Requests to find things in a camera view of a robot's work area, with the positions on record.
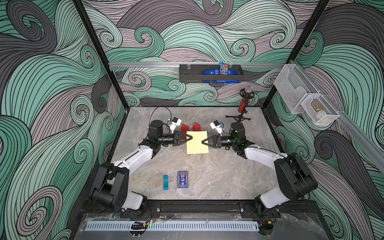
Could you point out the aluminium rail back wall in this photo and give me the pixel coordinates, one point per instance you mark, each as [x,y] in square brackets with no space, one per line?
[152,64]

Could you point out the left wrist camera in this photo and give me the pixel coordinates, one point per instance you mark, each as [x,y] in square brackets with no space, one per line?
[175,122]

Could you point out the blue snack packet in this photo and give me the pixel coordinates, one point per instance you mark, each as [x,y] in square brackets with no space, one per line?
[223,69]

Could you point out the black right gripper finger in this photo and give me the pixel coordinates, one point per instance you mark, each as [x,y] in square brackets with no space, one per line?
[209,139]
[209,143]

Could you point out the small clear plastic bin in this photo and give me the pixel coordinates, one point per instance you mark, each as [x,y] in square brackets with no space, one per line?
[319,110]

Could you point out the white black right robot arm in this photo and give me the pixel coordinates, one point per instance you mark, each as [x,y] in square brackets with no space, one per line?
[295,179]

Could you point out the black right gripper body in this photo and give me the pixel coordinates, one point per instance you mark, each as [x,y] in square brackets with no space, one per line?
[219,140]

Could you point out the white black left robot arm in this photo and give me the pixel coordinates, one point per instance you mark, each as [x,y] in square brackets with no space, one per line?
[111,185]

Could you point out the teal small block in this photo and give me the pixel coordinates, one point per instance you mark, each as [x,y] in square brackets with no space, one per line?
[166,182]

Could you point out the clear plastic wall bin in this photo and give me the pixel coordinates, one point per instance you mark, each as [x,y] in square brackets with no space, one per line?
[291,84]

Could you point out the aluminium rail right wall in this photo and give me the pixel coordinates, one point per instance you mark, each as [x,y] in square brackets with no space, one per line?
[370,149]

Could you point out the black corner frame post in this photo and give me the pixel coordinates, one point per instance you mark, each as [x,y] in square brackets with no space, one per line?
[309,27]
[95,41]

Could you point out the yellow square paper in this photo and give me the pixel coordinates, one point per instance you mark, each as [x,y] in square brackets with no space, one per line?
[195,146]

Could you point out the blue card box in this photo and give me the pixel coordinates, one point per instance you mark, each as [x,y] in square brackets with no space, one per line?
[183,180]

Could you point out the black corner frame post right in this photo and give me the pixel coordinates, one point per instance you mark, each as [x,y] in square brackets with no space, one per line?
[309,27]

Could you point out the aluminium rail wall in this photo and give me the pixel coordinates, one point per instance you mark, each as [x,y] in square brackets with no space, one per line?
[370,149]
[152,64]

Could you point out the white slotted cable duct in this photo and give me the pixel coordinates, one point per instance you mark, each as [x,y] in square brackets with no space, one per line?
[215,226]

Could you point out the black corner frame post left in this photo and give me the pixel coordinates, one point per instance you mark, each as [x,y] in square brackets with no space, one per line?
[95,41]

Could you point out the red black microphone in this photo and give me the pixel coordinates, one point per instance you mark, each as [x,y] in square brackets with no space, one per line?
[247,94]

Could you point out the black front base frame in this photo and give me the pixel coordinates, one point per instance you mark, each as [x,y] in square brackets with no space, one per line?
[171,208]

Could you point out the black wall shelf basket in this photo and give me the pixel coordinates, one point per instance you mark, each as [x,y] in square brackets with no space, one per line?
[193,74]

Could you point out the black microphone tripod stand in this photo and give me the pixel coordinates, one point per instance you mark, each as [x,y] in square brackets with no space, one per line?
[239,118]

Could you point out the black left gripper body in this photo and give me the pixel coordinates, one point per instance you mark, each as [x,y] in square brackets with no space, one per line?
[175,139]

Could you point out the red square paper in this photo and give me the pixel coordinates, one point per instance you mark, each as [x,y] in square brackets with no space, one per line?
[185,128]
[196,127]

